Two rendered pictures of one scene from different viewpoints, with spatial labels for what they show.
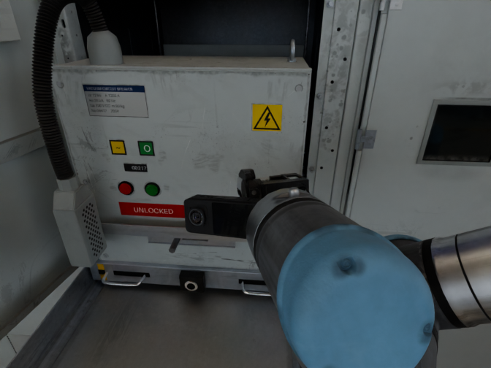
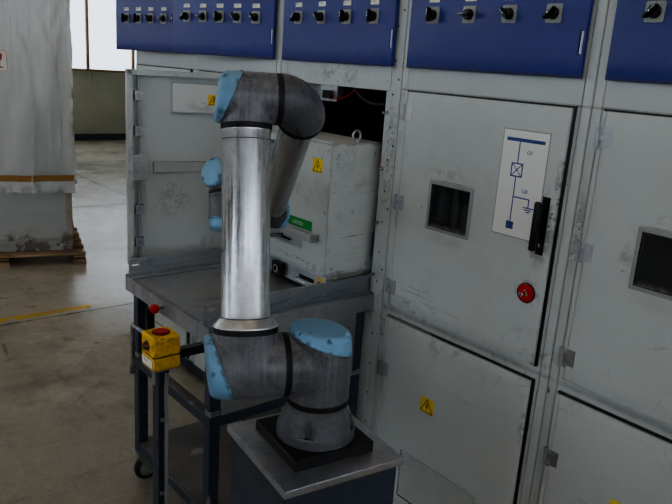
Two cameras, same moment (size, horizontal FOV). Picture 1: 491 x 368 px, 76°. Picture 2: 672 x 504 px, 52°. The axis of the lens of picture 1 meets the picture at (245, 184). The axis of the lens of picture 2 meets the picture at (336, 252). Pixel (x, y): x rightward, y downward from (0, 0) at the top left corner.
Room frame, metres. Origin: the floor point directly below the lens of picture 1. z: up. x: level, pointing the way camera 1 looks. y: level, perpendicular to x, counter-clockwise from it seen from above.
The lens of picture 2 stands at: (-1.06, -1.76, 1.64)
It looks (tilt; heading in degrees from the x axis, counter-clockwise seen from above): 15 degrees down; 44
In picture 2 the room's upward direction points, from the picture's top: 4 degrees clockwise
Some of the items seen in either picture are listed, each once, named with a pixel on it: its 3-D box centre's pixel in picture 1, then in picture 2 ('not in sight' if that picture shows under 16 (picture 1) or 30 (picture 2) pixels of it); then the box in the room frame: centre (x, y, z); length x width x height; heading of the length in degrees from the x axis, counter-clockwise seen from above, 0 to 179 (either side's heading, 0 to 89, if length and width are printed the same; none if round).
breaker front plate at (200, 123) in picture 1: (185, 188); (285, 200); (0.59, 0.13, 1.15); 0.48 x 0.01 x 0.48; 85
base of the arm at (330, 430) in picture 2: not in sight; (316, 412); (0.01, -0.69, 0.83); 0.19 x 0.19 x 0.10
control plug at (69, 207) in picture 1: (81, 223); not in sight; (0.54, 0.34, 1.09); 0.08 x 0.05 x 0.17; 175
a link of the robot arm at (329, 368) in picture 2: not in sight; (316, 360); (0.00, -0.68, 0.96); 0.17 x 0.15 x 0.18; 150
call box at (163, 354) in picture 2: not in sight; (160, 348); (-0.12, -0.19, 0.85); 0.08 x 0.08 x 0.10; 85
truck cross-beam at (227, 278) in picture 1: (196, 271); (286, 266); (0.61, 0.13, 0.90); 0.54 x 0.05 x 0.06; 85
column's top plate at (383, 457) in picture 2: not in sight; (312, 444); (0.01, -0.68, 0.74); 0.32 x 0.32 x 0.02; 77
